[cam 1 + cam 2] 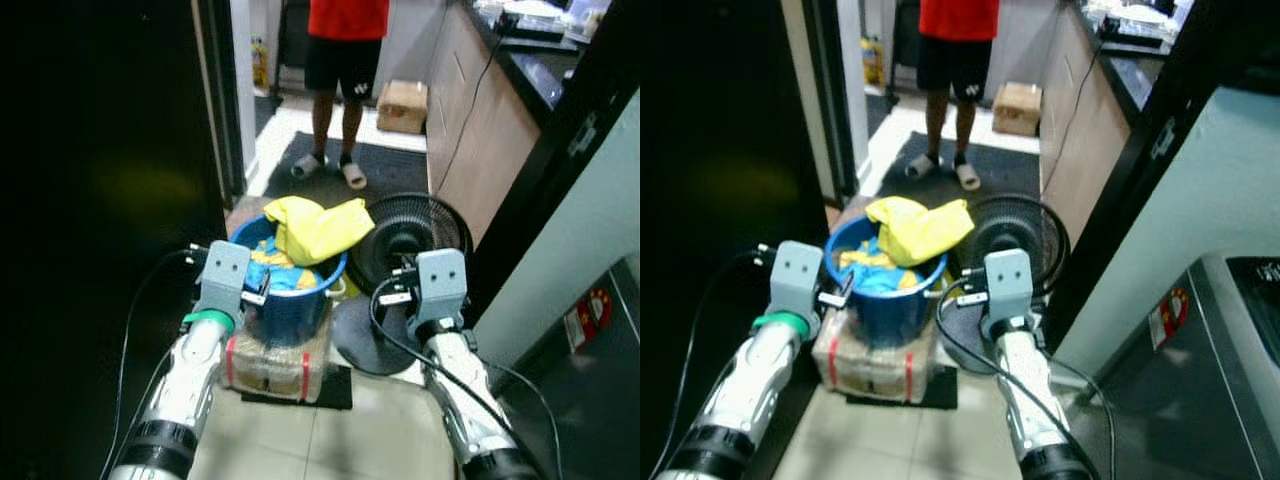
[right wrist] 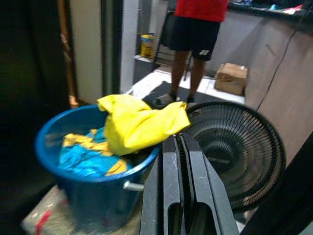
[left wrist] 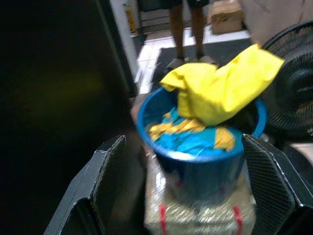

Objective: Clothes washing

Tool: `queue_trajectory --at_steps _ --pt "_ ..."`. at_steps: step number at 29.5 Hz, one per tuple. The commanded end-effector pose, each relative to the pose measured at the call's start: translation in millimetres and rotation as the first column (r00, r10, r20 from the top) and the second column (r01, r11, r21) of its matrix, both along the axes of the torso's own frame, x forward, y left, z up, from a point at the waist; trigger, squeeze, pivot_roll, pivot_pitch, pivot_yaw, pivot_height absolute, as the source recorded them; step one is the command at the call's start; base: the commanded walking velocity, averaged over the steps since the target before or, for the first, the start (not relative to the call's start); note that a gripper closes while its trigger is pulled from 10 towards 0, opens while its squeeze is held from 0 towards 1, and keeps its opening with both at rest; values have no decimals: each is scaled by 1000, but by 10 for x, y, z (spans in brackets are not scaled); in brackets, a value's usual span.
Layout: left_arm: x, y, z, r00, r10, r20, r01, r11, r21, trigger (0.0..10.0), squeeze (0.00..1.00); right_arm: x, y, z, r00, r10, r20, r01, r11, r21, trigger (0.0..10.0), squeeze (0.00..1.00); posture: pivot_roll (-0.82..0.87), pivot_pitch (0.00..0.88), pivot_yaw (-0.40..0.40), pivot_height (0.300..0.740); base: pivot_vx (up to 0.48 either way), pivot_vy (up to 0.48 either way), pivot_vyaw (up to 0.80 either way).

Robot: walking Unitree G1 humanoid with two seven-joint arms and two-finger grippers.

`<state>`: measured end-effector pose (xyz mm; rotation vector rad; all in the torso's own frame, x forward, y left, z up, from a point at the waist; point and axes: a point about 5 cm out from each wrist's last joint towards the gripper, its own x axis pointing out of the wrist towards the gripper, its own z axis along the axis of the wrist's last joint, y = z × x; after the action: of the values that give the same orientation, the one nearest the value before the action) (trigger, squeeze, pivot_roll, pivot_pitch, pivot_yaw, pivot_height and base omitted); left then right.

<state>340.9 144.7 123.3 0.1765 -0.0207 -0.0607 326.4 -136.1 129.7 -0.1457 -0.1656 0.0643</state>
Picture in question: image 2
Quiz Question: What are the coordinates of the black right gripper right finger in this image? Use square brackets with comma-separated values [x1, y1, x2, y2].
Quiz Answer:
[179, 132, 240, 235]

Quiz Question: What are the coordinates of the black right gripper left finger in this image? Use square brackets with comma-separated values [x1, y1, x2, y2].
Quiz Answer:
[139, 133, 186, 235]

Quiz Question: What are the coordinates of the black floor fan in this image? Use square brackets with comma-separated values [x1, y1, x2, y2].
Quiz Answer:
[180, 101, 287, 212]

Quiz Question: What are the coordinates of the blue plastic bucket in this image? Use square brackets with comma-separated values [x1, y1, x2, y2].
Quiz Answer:
[34, 105, 162, 234]

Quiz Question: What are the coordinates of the blue and yellow garment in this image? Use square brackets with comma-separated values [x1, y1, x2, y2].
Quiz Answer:
[58, 127, 134, 177]

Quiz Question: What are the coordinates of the black floor mat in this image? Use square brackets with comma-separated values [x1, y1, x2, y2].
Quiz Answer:
[142, 80, 211, 109]

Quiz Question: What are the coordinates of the clear plastic wrapped package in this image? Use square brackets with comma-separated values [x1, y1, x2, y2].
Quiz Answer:
[21, 185, 148, 235]

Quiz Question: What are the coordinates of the brown cardboard box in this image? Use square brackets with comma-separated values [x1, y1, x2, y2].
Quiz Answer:
[214, 62, 249, 96]

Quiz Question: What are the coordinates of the black step ladder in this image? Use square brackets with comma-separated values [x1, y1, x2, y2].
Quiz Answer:
[155, 9, 177, 68]

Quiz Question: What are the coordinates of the yellow and blue paint bucket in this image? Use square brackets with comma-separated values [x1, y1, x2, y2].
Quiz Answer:
[139, 33, 156, 59]

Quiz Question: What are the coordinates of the dark stone counter top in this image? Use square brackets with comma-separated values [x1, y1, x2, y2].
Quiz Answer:
[227, 0, 313, 35]

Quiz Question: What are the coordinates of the brown wooden door frame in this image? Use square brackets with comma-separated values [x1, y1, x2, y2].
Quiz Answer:
[57, 0, 79, 109]

